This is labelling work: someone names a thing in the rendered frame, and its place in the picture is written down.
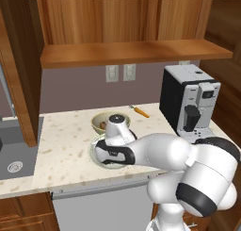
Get olive green bowl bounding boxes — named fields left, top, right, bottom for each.
left=90, top=111, right=132, bottom=136

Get orange carrot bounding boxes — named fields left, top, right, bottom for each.
left=128, top=105, right=151, bottom=119

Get black and white coffee machine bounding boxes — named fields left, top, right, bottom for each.
left=158, top=64, right=222, bottom=144

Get wooden shelf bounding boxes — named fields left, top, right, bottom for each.
left=40, top=39, right=234, bottom=70

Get white dishwasher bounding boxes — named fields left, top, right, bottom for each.
left=51, top=176, right=158, bottom=231

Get tall wooden cupboard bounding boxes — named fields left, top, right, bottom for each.
left=199, top=0, right=241, bottom=148

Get wooden side panel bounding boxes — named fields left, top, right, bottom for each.
left=0, top=0, right=45, bottom=148

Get grey sink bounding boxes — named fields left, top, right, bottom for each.
left=0, top=116, right=45, bottom=181

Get grey tap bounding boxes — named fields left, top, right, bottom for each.
left=0, top=64, right=17, bottom=118

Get wooden base cupboard door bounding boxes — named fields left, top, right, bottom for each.
left=0, top=191, right=61, bottom=231

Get wooden wall cupboards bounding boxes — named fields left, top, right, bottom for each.
left=25, top=0, right=241, bottom=46

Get wooden base cupboard with handle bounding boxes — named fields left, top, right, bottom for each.
left=151, top=203, right=220, bottom=231

